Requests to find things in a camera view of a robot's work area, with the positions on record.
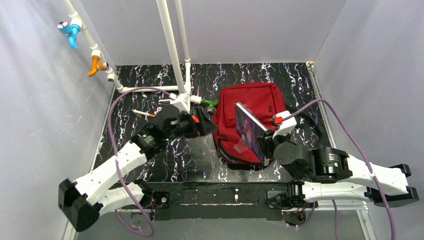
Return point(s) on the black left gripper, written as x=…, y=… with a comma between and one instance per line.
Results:
x=193, y=124

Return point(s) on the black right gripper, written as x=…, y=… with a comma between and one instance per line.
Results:
x=268, y=139

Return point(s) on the dark galaxy cover book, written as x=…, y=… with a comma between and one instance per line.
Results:
x=250, y=130

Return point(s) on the red student backpack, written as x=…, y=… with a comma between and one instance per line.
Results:
x=264, y=100

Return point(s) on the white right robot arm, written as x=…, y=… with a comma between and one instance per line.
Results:
x=332, y=174

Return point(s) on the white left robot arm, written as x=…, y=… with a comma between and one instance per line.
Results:
x=104, y=190

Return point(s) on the small red white card box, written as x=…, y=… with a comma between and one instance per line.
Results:
x=159, y=109

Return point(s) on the white orange-tipped marker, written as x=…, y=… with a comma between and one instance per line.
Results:
x=142, y=113

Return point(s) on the short orange marker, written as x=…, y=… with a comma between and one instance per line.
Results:
x=195, y=119

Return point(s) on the white stapler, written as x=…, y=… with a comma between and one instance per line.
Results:
x=165, y=101

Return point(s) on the orange faucet valve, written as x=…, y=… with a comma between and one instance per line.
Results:
x=97, y=65

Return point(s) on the blue faucet valve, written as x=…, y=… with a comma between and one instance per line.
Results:
x=70, y=31

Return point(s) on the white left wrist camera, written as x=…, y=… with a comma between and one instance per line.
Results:
x=181, y=101

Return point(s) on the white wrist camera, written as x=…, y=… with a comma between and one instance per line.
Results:
x=181, y=101
x=283, y=124

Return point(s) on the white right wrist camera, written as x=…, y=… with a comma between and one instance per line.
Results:
x=283, y=124

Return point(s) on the white PVC pipe frame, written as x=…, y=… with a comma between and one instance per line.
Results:
x=136, y=32

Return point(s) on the aluminium rail frame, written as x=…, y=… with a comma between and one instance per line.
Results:
x=352, y=225

